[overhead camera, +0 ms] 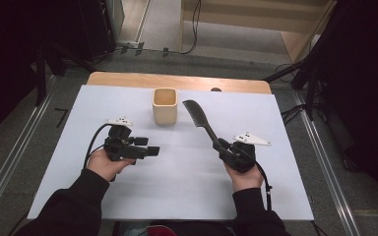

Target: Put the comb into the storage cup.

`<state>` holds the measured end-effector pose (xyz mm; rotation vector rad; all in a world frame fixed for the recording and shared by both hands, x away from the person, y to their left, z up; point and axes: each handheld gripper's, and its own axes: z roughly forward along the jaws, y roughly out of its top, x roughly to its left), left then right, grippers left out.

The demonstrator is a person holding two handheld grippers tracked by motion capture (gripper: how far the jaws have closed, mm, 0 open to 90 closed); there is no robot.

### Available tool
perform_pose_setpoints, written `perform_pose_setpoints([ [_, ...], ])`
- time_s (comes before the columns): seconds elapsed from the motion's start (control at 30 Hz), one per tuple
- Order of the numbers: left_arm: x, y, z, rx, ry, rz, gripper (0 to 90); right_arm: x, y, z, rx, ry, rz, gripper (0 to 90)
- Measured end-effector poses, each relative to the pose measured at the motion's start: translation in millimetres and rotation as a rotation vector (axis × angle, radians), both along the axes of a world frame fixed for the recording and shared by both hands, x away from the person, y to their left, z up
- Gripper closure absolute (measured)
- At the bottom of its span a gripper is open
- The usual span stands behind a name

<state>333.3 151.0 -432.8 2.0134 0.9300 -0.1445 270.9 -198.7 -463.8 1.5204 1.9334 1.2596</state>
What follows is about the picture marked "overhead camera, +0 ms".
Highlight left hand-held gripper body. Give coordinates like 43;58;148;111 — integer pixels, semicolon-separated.
103;116;150;162

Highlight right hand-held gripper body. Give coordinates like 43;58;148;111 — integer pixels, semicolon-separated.
218;132;272;174

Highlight beige square cup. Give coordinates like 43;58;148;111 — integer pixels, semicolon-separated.
152;87;179;126

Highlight black comb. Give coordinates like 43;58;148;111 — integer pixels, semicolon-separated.
182;99;224;151

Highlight person's right hand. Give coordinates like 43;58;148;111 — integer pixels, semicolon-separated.
224;161;265;193

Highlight person's left hand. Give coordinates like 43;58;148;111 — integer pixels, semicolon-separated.
86;148;136;183

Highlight white board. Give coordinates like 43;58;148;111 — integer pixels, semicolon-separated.
28;84;315;221

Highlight person's torso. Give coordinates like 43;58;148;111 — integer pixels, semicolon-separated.
111;220;234;236

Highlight black metal stand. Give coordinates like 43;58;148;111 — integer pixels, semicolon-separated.
264;0;343;121
33;42;96;107

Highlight black cabinet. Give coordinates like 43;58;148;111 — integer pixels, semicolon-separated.
78;0;117;62

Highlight wooden shelf unit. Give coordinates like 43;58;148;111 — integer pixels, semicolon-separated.
179;0;338;63

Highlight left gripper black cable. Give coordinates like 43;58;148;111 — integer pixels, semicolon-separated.
83;122;112;170

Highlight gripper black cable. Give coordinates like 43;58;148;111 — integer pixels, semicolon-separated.
242;148;274;210
83;122;112;170

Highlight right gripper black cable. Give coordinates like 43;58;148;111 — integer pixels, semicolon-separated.
242;148;274;210

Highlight black floor cables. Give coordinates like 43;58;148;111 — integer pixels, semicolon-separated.
280;103;308;126

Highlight metal floor rail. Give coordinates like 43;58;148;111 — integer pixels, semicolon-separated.
0;77;58;227
291;89;363;236

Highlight hanging black cable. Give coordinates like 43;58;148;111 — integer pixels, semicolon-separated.
180;0;202;55

